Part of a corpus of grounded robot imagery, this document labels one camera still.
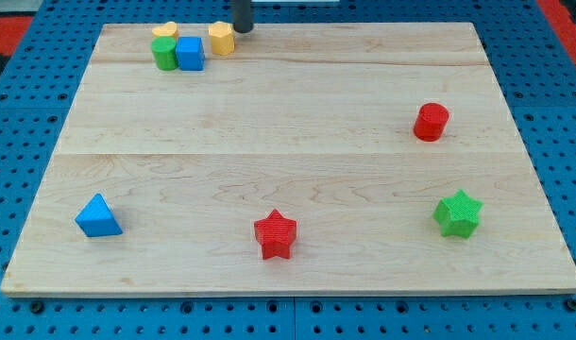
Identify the wooden board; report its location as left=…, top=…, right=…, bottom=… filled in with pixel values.
left=0, top=23, right=576, bottom=298

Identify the red star block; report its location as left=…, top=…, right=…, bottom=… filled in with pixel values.
left=254, top=210, right=297, bottom=260

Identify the red cylinder block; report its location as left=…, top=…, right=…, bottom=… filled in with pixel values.
left=413, top=103, right=449, bottom=142

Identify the yellow hexagon block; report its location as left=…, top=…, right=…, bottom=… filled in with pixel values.
left=208, top=21, right=235, bottom=56

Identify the blue cube block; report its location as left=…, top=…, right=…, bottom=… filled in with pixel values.
left=176, top=37, right=205, bottom=71

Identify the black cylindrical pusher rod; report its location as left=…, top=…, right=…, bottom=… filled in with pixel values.
left=230, top=0, right=254, bottom=34

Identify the green cylinder block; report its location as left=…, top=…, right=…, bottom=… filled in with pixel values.
left=150, top=37, right=178, bottom=71

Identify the green star block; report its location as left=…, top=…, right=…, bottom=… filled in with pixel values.
left=432, top=189, right=483, bottom=239

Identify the yellow heart block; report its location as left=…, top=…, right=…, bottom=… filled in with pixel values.
left=152, top=21, right=179, bottom=40

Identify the blue triangle block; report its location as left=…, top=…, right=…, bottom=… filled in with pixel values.
left=75, top=194, right=123, bottom=237

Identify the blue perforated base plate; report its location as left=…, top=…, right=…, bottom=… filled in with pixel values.
left=0, top=1, right=576, bottom=339

